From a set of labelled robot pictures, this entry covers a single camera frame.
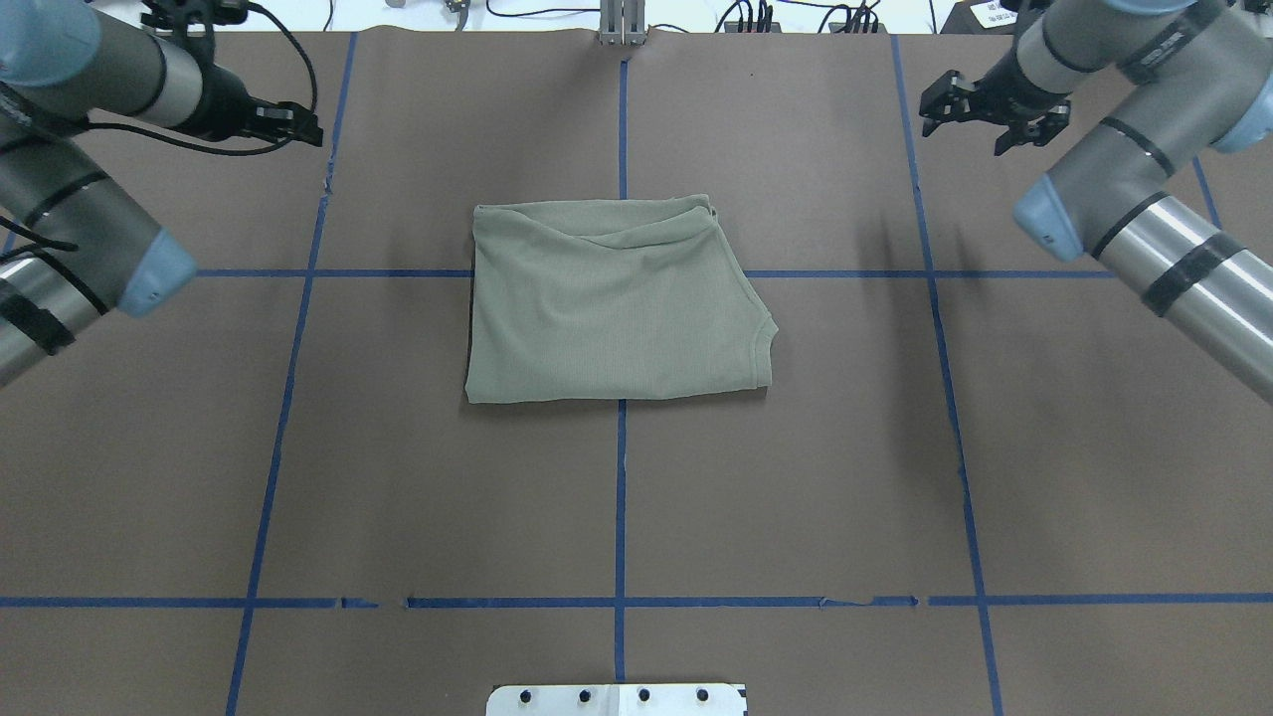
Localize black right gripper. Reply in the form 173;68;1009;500
919;50;1071;157

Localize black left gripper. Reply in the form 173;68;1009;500
193;65;325;148

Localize olive green long-sleeve shirt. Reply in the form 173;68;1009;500
463;194;779;404

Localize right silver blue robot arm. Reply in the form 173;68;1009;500
918;1;1272;400

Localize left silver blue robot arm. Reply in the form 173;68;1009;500
1;1;325;385

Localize black monitor with label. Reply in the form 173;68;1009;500
942;1;1018;34

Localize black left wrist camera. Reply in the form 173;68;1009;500
140;1;255;33

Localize grey aluminium frame post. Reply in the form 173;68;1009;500
597;0;648;47

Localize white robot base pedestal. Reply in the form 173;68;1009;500
485;682;749;715

